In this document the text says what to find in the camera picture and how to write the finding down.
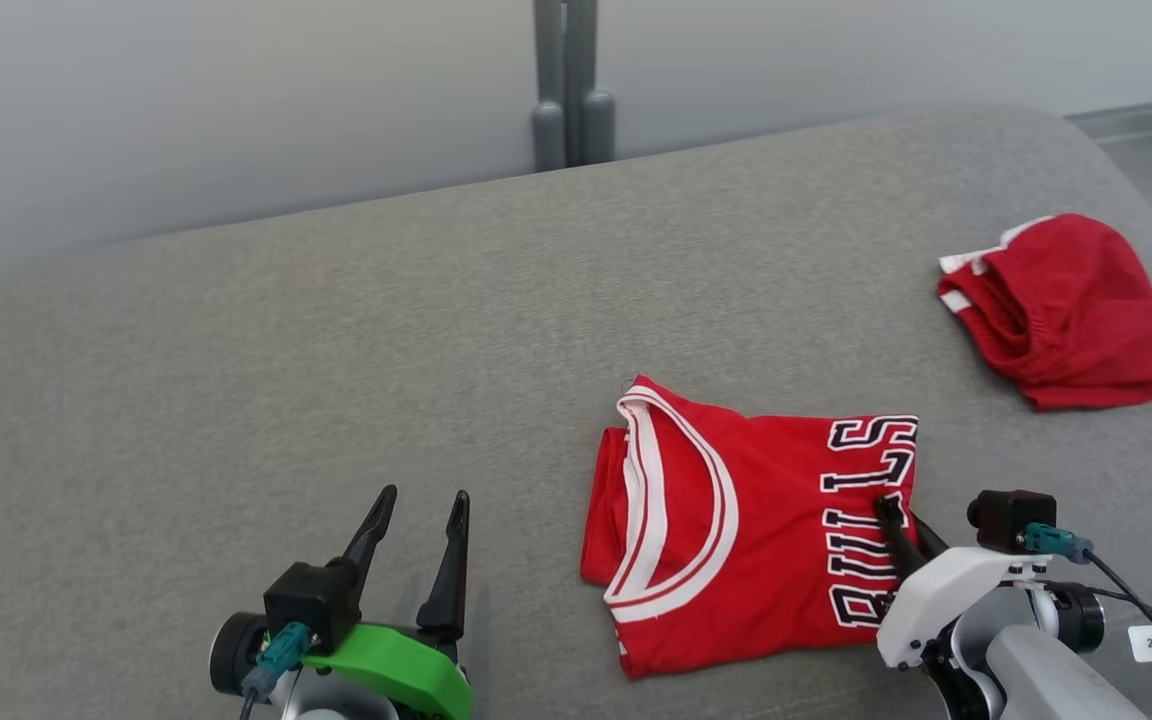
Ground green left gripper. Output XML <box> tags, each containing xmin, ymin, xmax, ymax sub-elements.
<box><xmin>301</xmin><ymin>485</ymin><xmax>476</xmax><ymax>720</ymax></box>

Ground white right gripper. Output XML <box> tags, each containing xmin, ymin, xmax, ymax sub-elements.
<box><xmin>873</xmin><ymin>495</ymin><xmax>1038</xmax><ymax>671</ymax></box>

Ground red white-sleeved Bulls t-shirt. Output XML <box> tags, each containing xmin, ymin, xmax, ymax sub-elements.
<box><xmin>580</xmin><ymin>374</ymin><xmax>921</xmax><ymax>682</ymax></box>

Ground red Bulls 23 shorts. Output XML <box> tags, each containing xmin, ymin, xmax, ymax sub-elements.
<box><xmin>936</xmin><ymin>212</ymin><xmax>1152</xmax><ymax>412</ymax></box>

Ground grey metal partition post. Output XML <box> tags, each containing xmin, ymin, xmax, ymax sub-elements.
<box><xmin>531</xmin><ymin>0</ymin><xmax>618</xmax><ymax>174</ymax></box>

